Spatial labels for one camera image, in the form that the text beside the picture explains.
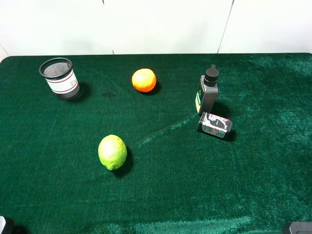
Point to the black mesh pen cup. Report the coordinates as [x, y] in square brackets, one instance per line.
[60, 76]

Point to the orange mandarin fruit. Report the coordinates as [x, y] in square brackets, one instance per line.
[144, 80]

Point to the green lime fruit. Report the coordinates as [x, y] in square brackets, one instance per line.
[112, 152]

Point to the grey bottle with black cap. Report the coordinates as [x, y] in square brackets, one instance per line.
[207, 90]

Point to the small black patterned box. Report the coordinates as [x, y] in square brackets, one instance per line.
[214, 125]

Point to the green felt table cloth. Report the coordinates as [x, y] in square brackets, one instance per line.
[175, 180]

